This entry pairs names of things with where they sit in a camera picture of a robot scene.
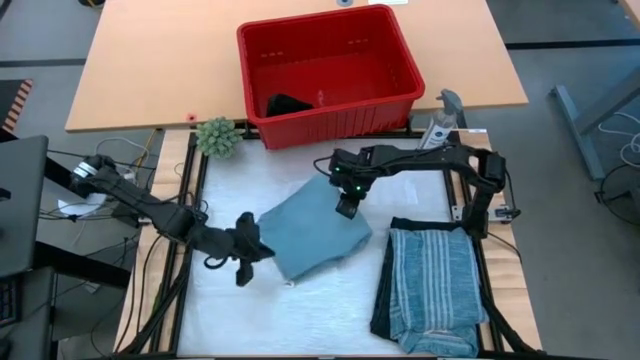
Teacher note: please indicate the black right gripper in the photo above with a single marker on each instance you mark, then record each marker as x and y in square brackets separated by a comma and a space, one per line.
[352, 172]

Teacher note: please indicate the clear spray bottle grey trigger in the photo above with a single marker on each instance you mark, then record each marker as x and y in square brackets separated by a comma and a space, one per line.
[439, 127]

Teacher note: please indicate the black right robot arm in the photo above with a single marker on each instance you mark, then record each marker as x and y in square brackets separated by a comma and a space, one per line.
[450, 157]

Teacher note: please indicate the silver metal bracket plate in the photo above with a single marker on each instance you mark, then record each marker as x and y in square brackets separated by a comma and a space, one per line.
[500, 214]

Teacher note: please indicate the grey desk leg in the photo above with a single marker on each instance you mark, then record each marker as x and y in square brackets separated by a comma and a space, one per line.
[582, 125]

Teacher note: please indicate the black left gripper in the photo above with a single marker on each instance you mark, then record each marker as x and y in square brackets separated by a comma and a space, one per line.
[240, 240]

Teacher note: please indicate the white round base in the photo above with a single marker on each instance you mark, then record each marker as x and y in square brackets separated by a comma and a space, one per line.
[70, 207]

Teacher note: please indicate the black aluminium table frame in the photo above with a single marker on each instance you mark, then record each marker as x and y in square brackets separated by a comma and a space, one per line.
[201, 165]

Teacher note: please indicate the dark grey monitor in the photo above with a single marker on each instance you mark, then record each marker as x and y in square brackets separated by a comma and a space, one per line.
[20, 200]

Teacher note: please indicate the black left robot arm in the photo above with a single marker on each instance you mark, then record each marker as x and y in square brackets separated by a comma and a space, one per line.
[150, 210]

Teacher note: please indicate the small black garment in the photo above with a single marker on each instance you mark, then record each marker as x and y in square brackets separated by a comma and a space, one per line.
[287, 106]

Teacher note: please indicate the white paper sheet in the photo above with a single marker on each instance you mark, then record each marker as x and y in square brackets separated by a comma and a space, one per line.
[387, 2]

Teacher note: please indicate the light blue denim garment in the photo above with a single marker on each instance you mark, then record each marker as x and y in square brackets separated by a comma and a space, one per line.
[310, 230]

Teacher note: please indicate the black monitor pole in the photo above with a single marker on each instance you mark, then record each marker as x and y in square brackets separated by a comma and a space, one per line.
[57, 170]

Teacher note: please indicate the red plastic laundry bin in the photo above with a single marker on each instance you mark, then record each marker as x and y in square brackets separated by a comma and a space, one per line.
[330, 65]

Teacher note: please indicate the black chair base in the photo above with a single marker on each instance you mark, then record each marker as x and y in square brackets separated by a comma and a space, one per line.
[620, 192]

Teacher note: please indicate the blue white striped shirt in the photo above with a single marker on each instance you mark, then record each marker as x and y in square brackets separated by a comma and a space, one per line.
[435, 290]

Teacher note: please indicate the light wooden desk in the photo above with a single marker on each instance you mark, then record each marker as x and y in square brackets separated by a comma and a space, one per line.
[150, 60]

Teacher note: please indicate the dark navy garment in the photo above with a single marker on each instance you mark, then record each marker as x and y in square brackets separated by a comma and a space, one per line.
[382, 300]

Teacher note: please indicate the white padded table mat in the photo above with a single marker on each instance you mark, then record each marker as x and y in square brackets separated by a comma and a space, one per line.
[300, 320]

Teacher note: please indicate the small red object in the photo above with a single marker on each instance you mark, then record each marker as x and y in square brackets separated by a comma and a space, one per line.
[191, 118]

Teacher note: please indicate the small potted green plant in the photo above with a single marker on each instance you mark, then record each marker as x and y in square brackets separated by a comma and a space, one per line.
[216, 138]

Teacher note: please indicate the black keyboard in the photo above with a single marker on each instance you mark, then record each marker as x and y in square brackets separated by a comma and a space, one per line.
[7, 302]

